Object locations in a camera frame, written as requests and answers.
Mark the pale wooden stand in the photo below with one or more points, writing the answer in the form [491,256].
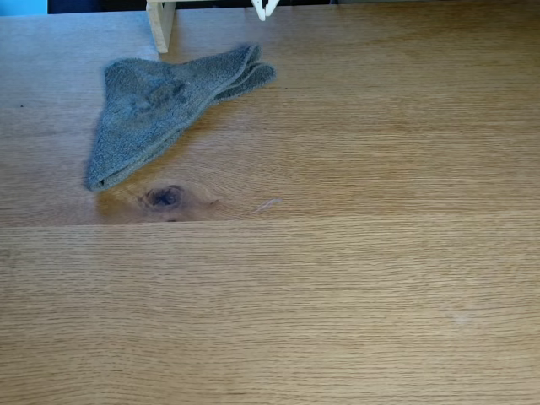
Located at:
[162,25]

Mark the grey terry cleaning cloth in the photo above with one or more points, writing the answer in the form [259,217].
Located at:
[143,109]

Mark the dark blue furniture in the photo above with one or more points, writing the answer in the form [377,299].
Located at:
[76,5]

